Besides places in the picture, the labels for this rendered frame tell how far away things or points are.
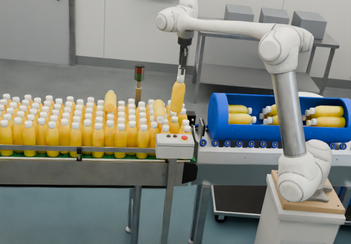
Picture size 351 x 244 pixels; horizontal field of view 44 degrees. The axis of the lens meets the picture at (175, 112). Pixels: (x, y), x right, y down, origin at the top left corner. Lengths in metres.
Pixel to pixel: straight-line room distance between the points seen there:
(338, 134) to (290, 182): 0.96
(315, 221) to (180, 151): 0.76
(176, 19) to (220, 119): 0.73
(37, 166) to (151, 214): 1.28
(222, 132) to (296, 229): 0.71
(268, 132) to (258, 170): 0.28
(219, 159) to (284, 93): 0.93
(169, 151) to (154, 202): 1.35
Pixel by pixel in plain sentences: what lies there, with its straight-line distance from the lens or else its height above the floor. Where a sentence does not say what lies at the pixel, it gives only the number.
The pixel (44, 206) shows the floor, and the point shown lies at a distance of 3.63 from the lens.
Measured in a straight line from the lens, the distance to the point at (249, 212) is 3.48.
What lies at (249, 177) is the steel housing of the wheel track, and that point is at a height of 0.70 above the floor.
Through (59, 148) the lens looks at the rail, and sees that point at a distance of 2.50.
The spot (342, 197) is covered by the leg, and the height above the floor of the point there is 0.54.
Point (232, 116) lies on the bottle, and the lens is 2.61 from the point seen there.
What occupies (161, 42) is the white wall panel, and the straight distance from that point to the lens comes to 5.95.
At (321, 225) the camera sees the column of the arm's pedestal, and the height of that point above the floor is 0.94.
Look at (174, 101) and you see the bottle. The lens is 2.41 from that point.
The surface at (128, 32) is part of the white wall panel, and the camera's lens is 5.95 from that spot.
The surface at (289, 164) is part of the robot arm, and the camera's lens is 1.95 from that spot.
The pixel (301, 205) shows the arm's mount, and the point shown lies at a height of 1.03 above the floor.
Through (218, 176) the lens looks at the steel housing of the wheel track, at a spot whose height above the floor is 0.71.
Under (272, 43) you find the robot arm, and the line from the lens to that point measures 1.79.
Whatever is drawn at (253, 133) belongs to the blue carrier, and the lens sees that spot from 2.63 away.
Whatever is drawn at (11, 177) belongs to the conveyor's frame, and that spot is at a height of 0.78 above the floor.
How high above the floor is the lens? 2.30
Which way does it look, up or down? 27 degrees down
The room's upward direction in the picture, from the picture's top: 6 degrees clockwise
